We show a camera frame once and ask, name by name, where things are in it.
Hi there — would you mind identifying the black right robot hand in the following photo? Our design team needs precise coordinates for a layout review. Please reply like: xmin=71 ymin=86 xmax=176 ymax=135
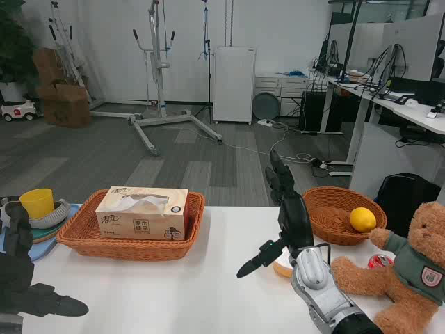
xmin=236 ymin=150 xmax=316 ymax=279

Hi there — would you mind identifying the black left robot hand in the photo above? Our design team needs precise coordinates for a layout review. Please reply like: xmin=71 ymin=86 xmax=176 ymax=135
xmin=0 ymin=196 xmax=90 ymax=317

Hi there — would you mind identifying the orange plastic bowl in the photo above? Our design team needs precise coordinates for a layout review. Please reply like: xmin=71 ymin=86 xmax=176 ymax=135
xmin=272 ymin=248 xmax=295 ymax=279

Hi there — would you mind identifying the grey bowl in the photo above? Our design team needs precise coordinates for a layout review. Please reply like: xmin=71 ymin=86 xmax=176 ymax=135
xmin=29 ymin=198 xmax=72 ymax=230

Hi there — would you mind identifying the round wicker basket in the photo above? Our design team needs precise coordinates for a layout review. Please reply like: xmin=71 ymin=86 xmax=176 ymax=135
xmin=301 ymin=186 xmax=388 ymax=246

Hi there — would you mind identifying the light blue tray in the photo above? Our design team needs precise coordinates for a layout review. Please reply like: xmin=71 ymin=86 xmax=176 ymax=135
xmin=0 ymin=202 xmax=84 ymax=262

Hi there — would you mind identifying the green plate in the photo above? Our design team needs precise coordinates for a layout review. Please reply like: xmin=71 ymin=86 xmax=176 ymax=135
xmin=30 ymin=218 xmax=70 ymax=241

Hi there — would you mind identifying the black and white power strip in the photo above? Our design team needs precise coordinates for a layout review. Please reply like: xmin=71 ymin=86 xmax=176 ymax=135
xmin=311 ymin=158 xmax=334 ymax=171

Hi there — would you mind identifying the yellow lemon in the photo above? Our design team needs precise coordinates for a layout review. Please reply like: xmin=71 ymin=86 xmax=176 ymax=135
xmin=349 ymin=207 xmax=378 ymax=234

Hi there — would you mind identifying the yellow plastic cup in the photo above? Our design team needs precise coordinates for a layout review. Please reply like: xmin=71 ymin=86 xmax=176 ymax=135
xmin=19 ymin=188 xmax=56 ymax=221

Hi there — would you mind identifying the red soda can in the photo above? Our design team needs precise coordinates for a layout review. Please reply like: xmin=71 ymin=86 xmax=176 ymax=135
xmin=367 ymin=253 xmax=397 ymax=271

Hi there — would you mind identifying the black backpack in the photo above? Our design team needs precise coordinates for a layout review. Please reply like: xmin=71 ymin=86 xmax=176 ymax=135
xmin=374 ymin=172 xmax=442 ymax=238

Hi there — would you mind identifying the black computer tower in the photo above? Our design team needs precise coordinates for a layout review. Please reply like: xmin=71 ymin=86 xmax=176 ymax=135
xmin=298 ymin=90 xmax=343 ymax=133

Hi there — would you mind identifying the round grey tray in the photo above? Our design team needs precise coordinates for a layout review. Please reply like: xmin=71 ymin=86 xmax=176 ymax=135
xmin=252 ymin=91 xmax=281 ymax=120

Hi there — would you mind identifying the rectangular wicker basket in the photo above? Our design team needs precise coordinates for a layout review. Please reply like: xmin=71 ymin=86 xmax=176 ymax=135
xmin=55 ymin=189 xmax=206 ymax=262

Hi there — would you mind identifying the brown teddy bear green shirt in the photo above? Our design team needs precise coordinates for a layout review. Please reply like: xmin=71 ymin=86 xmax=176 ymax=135
xmin=330 ymin=200 xmax=445 ymax=334

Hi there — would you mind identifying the white drawer cabinet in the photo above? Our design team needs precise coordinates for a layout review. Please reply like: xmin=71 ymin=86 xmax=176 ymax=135
xmin=254 ymin=72 xmax=309 ymax=118

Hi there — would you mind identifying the wood-print tissue box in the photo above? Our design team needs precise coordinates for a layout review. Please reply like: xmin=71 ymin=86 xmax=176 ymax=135
xmin=95 ymin=186 xmax=191 ymax=241

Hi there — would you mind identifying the white cabinet on wheels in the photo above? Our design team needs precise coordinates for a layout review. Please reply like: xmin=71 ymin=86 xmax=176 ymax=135
xmin=212 ymin=45 xmax=257 ymax=125

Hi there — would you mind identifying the white office desk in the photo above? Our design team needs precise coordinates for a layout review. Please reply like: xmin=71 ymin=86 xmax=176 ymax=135
xmin=319 ymin=74 xmax=445 ymax=199

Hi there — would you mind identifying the black tripod stand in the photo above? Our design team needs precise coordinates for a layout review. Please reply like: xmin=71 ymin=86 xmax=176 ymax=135
xmin=189 ymin=0 xmax=215 ymax=125

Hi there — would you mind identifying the white toy car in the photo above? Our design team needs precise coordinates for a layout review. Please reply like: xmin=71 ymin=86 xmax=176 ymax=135
xmin=1 ymin=100 xmax=39 ymax=122

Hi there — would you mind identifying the computer monitor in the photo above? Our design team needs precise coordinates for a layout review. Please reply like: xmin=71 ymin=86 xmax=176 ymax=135
xmin=380 ymin=43 xmax=407 ymax=98
xmin=318 ymin=40 xmax=340 ymax=70

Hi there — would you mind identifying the large cardboard box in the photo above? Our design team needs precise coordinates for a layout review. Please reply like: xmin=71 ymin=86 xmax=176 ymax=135
xmin=36 ymin=82 xmax=92 ymax=128

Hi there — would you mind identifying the black electronics assembly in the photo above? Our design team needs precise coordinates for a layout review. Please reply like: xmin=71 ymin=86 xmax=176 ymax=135
xmin=428 ymin=100 xmax=445 ymax=120

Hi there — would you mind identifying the grey wheeled lift stand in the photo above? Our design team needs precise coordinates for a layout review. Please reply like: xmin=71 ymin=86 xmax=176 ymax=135
xmin=89 ymin=0 xmax=223 ymax=157

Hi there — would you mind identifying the small cardboard box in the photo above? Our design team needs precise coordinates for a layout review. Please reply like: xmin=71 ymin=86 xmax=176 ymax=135
xmin=33 ymin=47 xmax=67 ymax=86

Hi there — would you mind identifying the white desk partition panel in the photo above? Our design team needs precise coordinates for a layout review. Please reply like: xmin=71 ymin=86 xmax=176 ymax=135
xmin=382 ymin=13 xmax=445 ymax=83

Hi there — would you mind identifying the green potted plant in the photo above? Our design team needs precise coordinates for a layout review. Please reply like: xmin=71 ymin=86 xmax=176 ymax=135
xmin=0 ymin=0 xmax=39 ymax=105

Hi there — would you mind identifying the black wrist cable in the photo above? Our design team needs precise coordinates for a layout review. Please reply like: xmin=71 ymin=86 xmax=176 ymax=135
xmin=312 ymin=243 xmax=332 ymax=267

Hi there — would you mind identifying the white floor cable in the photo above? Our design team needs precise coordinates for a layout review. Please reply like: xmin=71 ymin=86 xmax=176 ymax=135
xmin=222 ymin=125 xmax=314 ymax=164

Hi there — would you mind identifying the black under-desk cable tray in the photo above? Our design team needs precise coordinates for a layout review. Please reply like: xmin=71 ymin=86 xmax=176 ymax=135
xmin=396 ymin=123 xmax=445 ymax=147

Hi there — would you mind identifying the grey folded lift frame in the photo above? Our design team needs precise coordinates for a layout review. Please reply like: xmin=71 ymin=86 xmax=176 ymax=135
xmin=47 ymin=1 xmax=105 ymax=111

